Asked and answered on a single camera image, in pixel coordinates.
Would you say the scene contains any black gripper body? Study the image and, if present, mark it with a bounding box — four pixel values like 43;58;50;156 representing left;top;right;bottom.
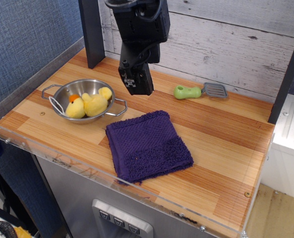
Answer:
119;42;160;71

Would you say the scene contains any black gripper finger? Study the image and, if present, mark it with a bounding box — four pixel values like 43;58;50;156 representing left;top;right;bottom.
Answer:
118;67;137;94
134;63;154;95

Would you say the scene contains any purple terry cloth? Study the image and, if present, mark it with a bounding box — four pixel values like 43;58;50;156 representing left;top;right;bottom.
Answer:
106;111;193;183

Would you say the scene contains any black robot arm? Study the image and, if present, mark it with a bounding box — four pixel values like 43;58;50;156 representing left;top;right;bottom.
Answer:
105;0;171;95

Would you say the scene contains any yellow plush duck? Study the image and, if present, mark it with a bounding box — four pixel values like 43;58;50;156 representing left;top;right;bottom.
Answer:
65;87;113;119

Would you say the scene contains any clear acrylic edge guard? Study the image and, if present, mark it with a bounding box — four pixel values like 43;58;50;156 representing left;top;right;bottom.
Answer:
0;114;274;238

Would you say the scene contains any stainless steel cabinet front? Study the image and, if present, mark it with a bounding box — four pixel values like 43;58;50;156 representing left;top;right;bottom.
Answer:
37;157;212;238

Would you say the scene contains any silver button control panel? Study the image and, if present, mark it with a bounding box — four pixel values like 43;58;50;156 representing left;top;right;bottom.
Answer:
92;199;154;238

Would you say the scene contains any white side unit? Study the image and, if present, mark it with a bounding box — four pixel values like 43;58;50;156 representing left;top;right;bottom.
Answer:
261;94;294;197

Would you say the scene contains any green handled grey spatula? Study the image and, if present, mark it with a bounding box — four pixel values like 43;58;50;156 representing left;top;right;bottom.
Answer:
174;82;228;100

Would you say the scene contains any dark left support post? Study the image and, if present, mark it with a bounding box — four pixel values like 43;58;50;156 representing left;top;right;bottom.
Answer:
78;0;105;69

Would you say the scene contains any dark support post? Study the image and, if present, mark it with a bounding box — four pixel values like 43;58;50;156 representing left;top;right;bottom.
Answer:
78;0;105;69
268;51;294;124

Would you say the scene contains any steel bowl with handles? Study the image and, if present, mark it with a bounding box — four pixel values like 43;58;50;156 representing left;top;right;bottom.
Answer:
42;79;127;124

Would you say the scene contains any dark right support post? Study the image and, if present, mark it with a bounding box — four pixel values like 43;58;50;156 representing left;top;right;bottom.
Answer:
268;51;294;124

